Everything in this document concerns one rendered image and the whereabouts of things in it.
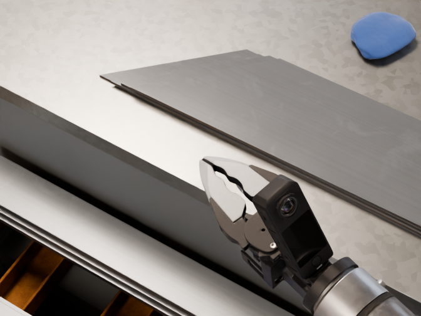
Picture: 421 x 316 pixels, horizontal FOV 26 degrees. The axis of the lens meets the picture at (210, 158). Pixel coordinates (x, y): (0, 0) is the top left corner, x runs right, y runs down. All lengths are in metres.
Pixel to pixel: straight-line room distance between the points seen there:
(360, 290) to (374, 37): 0.82
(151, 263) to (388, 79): 0.54
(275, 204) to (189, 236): 0.77
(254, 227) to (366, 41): 0.77
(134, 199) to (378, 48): 0.52
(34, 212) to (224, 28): 0.49
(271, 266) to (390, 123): 0.64
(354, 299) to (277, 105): 0.69
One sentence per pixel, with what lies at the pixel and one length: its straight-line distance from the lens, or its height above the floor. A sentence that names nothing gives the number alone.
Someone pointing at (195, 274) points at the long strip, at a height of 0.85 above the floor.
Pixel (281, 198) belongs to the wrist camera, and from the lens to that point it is 0.91.
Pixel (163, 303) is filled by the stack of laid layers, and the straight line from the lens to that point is 1.63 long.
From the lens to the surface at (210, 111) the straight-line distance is 1.56.
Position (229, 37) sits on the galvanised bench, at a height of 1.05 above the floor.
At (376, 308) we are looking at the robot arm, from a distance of 0.94.
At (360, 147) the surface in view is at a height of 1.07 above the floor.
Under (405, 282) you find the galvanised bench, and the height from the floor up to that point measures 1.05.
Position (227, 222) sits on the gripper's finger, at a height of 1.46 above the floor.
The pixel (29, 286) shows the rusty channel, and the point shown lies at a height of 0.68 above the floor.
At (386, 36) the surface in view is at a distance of 1.70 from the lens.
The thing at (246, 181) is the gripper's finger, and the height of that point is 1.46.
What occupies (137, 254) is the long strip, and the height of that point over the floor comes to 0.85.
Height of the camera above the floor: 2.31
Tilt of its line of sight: 55 degrees down
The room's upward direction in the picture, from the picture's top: straight up
